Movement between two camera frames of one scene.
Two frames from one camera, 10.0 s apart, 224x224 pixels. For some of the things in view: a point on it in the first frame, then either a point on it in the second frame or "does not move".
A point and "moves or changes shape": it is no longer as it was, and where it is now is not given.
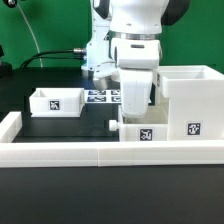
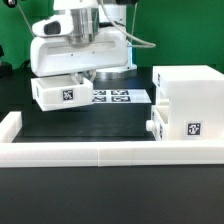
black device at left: x=6 y=70 does not move
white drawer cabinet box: x=195 y=101 does not move
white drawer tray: x=57 y=102 moves or changes shape
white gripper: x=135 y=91 -> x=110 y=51
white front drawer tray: x=153 y=127 moves or changes shape
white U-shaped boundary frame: x=101 y=153 does not move
